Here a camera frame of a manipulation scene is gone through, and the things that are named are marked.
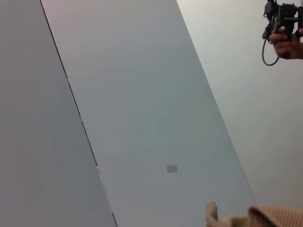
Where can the black handheld teleoperation controller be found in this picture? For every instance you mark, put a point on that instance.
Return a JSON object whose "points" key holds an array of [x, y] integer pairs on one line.
{"points": [[285, 14]]}

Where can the person's bare hand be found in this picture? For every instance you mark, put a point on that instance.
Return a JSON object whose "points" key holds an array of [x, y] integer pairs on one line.
{"points": [[290, 47]]}

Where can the khaki canvas food bag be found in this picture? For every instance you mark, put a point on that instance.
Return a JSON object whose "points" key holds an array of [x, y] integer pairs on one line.
{"points": [[272, 217]]}

